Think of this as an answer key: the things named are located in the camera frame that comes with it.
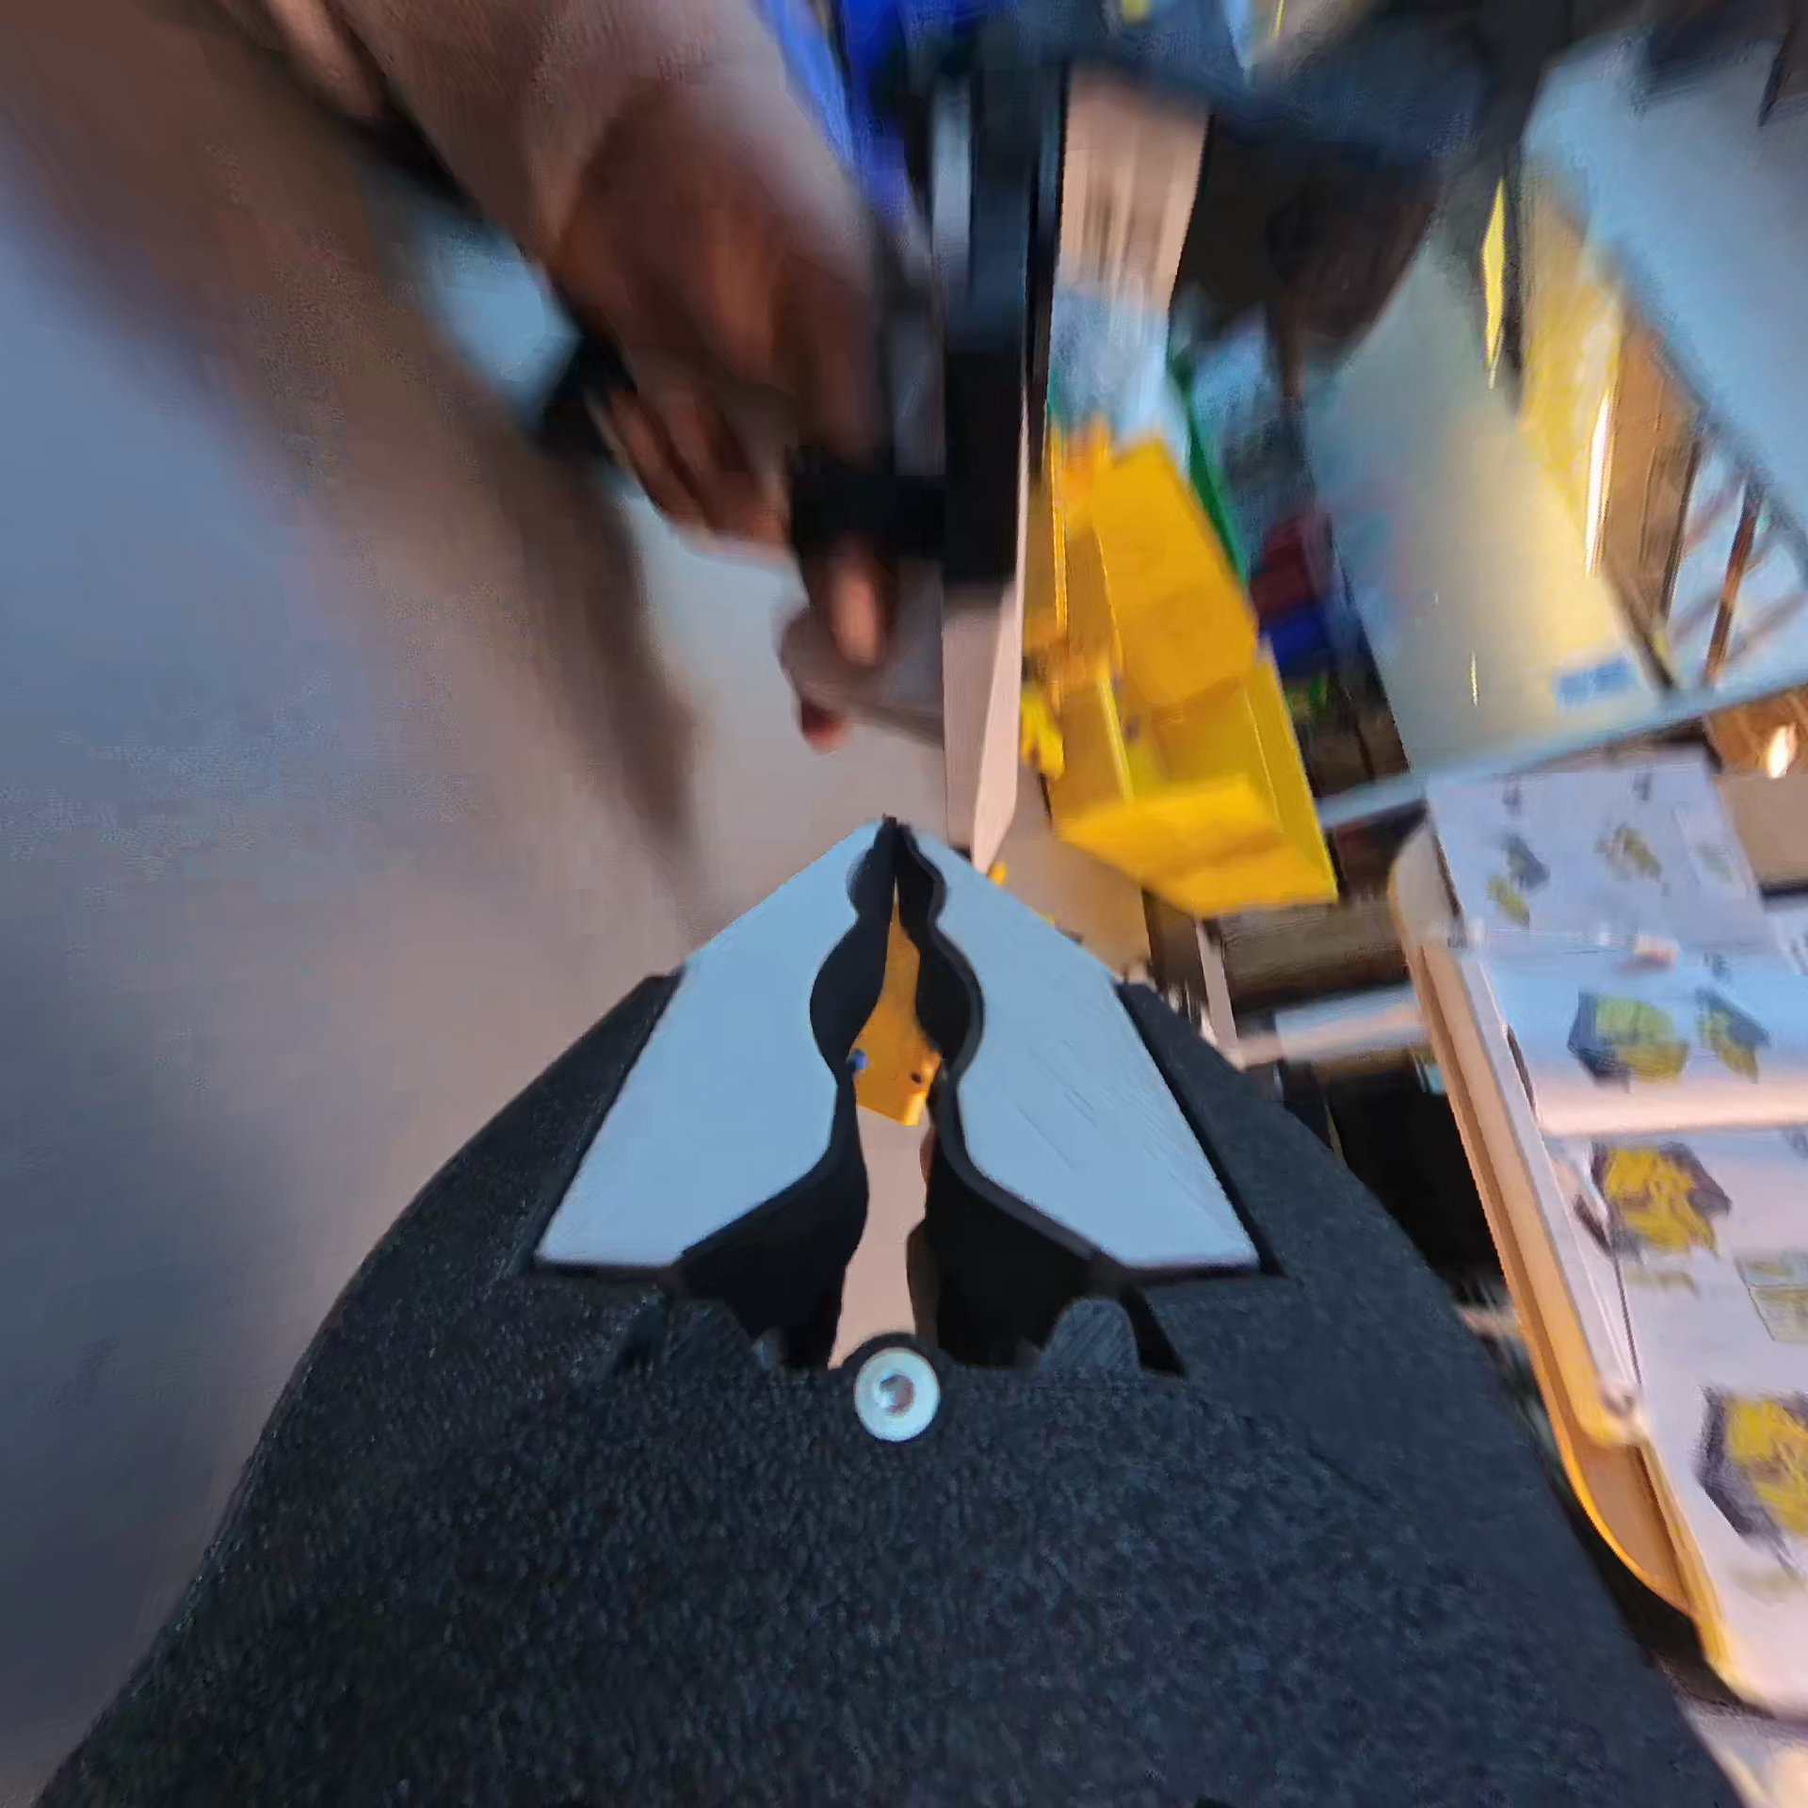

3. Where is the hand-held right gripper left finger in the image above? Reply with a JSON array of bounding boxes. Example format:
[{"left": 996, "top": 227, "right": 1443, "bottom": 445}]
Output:
[{"left": 533, "top": 816, "right": 898, "bottom": 1369}]

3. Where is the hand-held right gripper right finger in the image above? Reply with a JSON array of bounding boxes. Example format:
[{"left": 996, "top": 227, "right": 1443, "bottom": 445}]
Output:
[{"left": 899, "top": 823, "right": 1260, "bottom": 1369}]

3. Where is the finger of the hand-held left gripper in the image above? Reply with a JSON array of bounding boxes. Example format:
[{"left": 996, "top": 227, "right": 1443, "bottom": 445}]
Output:
[{"left": 940, "top": 423, "right": 1029, "bottom": 871}]

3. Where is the yellow gear block assembly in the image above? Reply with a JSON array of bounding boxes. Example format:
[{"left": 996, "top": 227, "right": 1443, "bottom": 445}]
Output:
[{"left": 847, "top": 903, "right": 944, "bottom": 1127}]

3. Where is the person's left forearm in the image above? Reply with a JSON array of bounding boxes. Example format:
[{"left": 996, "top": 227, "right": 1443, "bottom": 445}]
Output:
[{"left": 226, "top": 0, "right": 791, "bottom": 257}]

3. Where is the grey desk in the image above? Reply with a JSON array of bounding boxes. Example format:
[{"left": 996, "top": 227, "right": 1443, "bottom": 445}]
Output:
[{"left": 0, "top": 142, "right": 1230, "bottom": 1808}]

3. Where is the yellow storage bin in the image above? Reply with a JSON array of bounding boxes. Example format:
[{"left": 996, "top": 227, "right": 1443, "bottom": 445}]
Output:
[{"left": 1024, "top": 423, "right": 1341, "bottom": 916}]

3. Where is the instruction booklet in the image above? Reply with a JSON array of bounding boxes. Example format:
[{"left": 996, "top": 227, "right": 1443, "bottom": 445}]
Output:
[{"left": 1427, "top": 756, "right": 1808, "bottom": 1712}]

